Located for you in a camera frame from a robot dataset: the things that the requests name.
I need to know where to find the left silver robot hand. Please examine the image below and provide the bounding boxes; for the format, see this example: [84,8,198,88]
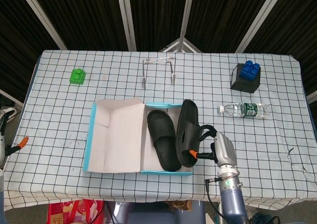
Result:
[0,113,30,169]

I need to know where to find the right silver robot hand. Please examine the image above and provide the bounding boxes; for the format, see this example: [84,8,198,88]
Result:
[189,124,238,167]

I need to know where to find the black rubber slipper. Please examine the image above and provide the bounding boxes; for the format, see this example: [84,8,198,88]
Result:
[175,99,200,168]
[147,110,183,172]

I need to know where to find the light blue cardboard shoe box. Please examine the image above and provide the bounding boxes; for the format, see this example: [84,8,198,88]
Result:
[82,97,199,176]

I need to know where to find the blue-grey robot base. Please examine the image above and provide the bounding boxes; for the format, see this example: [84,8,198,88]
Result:
[105,200,206,224]

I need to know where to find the black square holder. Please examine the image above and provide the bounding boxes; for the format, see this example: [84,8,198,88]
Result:
[230,63,261,94]

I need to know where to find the red patterned bag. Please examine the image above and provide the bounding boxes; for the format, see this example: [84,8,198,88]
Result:
[47,198,106,224]

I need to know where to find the white sneaker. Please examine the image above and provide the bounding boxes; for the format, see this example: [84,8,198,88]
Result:
[0,107,17,122]

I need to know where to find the white black checkered tablecloth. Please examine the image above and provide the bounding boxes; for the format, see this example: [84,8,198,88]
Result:
[0,50,317,211]

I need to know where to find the clear plastic water bottle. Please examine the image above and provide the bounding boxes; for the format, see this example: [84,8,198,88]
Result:
[217,102,271,120]

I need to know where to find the grey sneaker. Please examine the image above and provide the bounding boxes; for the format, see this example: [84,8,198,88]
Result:
[247,208,261,221]

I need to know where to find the brown paper bag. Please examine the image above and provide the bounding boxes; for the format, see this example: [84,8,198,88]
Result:
[165,199,193,212]

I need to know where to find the blue toy building brick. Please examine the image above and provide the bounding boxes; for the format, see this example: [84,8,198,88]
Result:
[239,60,262,81]

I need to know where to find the green toy building brick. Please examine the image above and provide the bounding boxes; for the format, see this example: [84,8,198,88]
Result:
[69,68,86,86]

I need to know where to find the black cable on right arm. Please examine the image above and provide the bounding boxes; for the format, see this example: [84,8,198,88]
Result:
[204,176,280,224]

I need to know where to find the metal wire stand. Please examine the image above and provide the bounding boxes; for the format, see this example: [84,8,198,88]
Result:
[142,56,177,89]

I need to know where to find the white triangular metal frame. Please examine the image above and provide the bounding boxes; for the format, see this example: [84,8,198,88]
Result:
[159,38,203,53]

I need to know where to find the black folding screen white frame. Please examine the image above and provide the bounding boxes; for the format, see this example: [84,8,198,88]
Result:
[0,0,317,111]

